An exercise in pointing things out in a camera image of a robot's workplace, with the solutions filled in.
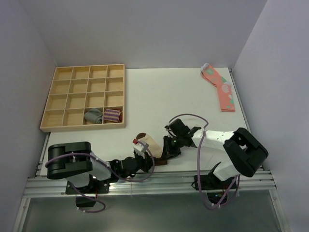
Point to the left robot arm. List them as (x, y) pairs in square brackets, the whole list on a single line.
[(77, 163)]

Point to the wooden compartment tray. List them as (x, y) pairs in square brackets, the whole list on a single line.
[(76, 89)]

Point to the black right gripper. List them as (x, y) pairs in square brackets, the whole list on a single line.
[(168, 152)]

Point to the grey rolled sock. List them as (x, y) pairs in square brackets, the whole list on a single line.
[(94, 116)]

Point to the purple striped rolled sock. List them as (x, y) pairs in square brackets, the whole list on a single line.
[(113, 115)]

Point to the cream and brown sock pair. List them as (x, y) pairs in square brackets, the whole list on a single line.
[(154, 147)]

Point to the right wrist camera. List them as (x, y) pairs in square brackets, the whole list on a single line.
[(170, 132)]

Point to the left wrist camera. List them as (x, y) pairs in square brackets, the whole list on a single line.
[(140, 147)]

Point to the pink patterned sock pair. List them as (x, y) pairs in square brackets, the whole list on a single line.
[(223, 87)]

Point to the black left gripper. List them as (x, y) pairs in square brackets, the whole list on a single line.
[(147, 161)]

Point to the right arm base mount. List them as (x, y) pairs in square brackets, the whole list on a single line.
[(214, 197)]

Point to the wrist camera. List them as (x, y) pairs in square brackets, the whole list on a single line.
[(140, 147), (170, 132)]

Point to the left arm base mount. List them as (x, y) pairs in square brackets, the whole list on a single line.
[(86, 198)]

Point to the aluminium front rail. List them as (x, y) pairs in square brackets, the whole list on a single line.
[(158, 183)]

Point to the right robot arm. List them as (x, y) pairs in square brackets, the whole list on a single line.
[(246, 154)]

